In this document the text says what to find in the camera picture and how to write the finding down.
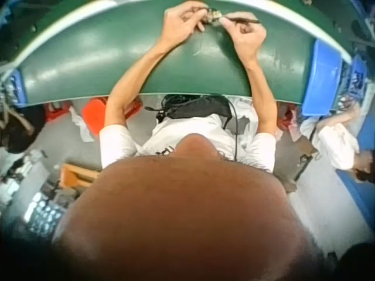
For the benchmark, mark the red plastic stool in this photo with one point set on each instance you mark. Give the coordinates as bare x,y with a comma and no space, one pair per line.
93,115

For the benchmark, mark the red plastic crate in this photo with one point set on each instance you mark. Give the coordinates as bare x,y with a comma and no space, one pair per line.
57,111

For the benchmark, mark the blue plastic bin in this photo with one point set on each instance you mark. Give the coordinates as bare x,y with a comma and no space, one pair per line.
322,79

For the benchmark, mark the small metal part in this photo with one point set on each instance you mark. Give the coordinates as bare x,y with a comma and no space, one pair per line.
213,16

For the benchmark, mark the tray of small parts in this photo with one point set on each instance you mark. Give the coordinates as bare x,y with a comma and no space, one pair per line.
44,212

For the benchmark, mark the blue crate of parts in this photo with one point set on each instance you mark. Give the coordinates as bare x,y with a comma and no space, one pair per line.
354,79

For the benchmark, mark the black pouch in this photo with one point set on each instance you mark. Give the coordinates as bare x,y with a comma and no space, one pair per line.
199,106

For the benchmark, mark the white cloth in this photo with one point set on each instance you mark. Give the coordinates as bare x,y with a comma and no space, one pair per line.
82,126

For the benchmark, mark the green table mat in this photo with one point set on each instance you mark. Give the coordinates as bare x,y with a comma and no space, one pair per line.
88,61

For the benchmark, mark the small blue bin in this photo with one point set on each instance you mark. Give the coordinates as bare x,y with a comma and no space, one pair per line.
16,87

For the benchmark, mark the thin dark hand tool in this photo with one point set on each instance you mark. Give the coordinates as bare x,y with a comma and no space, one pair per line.
244,20

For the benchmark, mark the person's left hand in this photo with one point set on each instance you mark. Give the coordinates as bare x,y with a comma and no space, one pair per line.
175,24

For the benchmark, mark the orange wooden box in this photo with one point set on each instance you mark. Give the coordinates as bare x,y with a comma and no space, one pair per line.
77,175

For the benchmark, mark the person's right hand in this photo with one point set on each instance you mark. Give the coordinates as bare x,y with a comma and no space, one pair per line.
249,38

